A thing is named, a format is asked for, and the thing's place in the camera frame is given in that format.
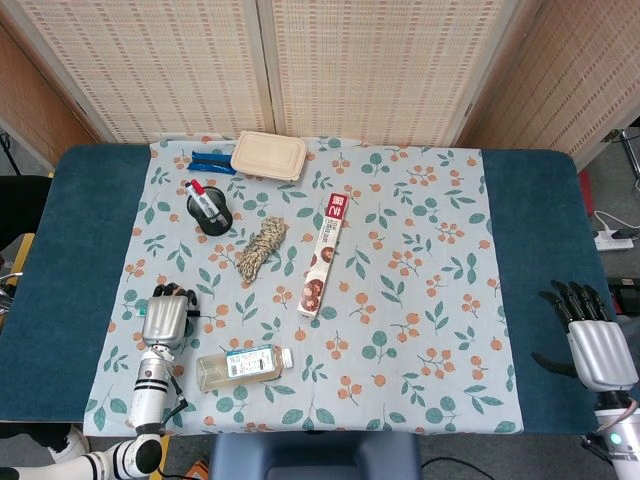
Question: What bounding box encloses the blue plastic wrapper pack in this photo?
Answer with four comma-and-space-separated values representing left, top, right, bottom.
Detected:
188, 148, 238, 177

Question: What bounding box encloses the clear plastic drink bottle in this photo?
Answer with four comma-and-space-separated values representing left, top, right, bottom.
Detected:
195, 344, 294, 395

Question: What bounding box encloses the long white red foil box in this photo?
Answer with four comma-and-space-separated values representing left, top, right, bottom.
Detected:
297, 191, 351, 320

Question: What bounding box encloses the black mesh pen holder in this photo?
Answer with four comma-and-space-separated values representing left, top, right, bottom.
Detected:
185, 184, 235, 238

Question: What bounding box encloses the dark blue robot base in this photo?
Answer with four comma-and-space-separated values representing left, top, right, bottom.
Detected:
208, 431, 424, 480

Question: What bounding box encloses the black tripod leg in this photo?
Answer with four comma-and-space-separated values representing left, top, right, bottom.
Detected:
0, 130, 24, 176

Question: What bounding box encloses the teal velvet table cover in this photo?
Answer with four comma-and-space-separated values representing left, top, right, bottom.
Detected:
0, 143, 624, 437

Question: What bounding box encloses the floral print tablecloth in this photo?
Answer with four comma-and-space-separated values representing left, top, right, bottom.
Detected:
82, 132, 526, 437

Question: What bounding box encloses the black red device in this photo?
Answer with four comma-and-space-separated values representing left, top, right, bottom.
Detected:
606, 276, 640, 317

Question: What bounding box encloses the red cap marker pen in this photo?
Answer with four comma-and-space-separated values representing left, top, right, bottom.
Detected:
191, 179, 225, 222

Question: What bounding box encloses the beige lidded food container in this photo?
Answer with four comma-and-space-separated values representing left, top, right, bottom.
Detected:
230, 130, 309, 183

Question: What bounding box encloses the white power cable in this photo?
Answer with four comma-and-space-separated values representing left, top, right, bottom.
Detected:
591, 209, 627, 237

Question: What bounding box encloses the white shoe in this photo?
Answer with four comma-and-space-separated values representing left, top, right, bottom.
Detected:
48, 426, 92, 464

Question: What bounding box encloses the metal stand frame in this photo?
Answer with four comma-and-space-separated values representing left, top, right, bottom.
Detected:
601, 126, 640, 192

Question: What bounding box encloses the braided rope bundle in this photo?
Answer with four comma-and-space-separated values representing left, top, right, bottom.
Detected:
235, 215, 291, 288

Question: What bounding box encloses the white power strip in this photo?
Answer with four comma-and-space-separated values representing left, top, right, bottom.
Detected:
593, 227, 635, 252

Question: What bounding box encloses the woven folding screen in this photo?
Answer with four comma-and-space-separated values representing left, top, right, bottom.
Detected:
0, 0, 640, 169

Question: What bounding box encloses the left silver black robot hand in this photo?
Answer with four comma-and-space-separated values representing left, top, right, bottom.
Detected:
140, 281, 200, 352

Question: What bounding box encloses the red flat object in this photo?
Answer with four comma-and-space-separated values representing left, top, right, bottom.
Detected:
578, 169, 597, 217

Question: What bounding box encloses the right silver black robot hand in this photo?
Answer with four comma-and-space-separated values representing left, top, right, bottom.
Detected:
530, 279, 640, 395

